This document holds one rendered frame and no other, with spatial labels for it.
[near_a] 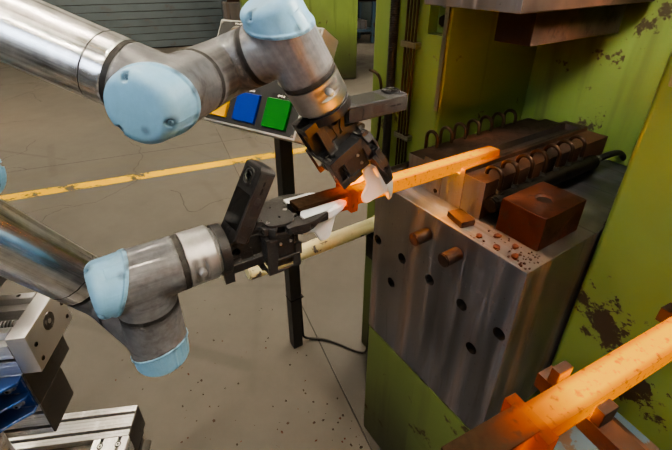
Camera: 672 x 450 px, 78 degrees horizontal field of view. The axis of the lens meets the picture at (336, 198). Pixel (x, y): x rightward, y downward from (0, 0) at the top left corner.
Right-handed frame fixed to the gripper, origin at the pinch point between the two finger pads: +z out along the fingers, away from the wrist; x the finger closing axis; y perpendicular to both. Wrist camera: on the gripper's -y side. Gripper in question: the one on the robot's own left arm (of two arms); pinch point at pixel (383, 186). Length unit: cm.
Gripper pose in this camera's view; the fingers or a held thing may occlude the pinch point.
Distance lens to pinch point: 71.0
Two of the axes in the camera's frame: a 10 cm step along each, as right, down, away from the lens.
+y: -7.3, 6.7, -1.8
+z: 4.1, 6.2, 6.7
